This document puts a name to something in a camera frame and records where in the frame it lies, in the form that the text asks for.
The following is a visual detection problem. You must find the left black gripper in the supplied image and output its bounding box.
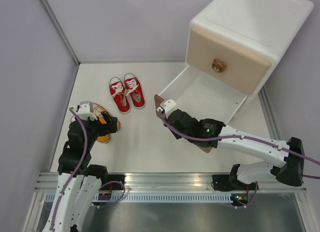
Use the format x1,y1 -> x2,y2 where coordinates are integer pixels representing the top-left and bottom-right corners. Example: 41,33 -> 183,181
84,110 -> 118,150

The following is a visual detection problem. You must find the aluminium corner frame post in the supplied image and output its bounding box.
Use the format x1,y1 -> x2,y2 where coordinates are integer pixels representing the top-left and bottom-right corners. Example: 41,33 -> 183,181
38,0 -> 80,67

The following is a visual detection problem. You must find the brown drawer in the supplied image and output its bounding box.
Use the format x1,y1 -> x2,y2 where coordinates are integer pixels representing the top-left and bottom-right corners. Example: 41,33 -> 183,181
154,65 -> 248,153

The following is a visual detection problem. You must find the red sneaker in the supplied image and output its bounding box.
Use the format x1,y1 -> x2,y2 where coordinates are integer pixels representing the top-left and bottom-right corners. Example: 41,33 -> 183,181
123,73 -> 146,109
109,77 -> 130,114

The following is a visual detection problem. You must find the bear head drawer knob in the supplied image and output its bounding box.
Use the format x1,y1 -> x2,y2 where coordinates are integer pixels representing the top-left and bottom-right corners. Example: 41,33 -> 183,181
211,58 -> 227,73

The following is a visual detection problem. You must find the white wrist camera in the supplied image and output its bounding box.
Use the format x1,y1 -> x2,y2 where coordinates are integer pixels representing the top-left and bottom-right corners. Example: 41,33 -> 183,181
156,98 -> 177,118
70,101 -> 98,121

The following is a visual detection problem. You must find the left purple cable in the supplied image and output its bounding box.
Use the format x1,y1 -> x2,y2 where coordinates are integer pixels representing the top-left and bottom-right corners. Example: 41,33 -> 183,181
48,107 -> 88,230

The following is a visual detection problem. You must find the orange sneaker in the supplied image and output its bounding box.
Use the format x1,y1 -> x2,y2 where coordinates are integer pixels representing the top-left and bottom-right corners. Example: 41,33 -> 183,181
93,103 -> 121,131
70,116 -> 112,145

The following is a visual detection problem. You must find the white slotted cable duct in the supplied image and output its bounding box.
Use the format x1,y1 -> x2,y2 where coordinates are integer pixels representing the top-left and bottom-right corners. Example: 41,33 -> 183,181
45,192 -> 233,204

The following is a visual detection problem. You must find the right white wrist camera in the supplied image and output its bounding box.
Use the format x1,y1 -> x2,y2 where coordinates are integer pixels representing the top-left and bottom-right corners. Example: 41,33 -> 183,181
156,98 -> 177,118

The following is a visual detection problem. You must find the front orange sneaker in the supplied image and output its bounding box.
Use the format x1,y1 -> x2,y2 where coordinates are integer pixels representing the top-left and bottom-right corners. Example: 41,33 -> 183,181
70,116 -> 112,145

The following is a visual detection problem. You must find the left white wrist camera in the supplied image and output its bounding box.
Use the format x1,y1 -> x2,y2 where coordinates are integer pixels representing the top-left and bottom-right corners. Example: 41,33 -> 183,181
70,101 -> 98,121

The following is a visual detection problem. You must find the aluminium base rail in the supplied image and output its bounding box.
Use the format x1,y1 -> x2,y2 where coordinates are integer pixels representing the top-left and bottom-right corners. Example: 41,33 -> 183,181
34,172 -> 307,194

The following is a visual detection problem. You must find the right aluminium frame rail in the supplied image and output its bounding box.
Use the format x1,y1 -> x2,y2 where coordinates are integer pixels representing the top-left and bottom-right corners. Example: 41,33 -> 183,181
258,86 -> 283,140

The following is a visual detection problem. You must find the white shoe cabinet body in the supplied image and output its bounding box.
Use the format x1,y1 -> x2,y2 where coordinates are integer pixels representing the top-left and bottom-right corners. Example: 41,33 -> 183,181
189,0 -> 314,96

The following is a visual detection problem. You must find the rear orange sneaker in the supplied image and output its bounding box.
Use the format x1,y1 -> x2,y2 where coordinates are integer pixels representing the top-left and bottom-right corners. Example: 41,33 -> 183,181
93,103 -> 121,131

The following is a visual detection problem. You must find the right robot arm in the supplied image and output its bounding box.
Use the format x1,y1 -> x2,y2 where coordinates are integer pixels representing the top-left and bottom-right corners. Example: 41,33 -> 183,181
164,109 -> 304,191

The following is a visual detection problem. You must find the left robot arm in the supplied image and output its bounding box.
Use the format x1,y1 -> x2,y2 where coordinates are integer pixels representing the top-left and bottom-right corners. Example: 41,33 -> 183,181
43,106 -> 121,232

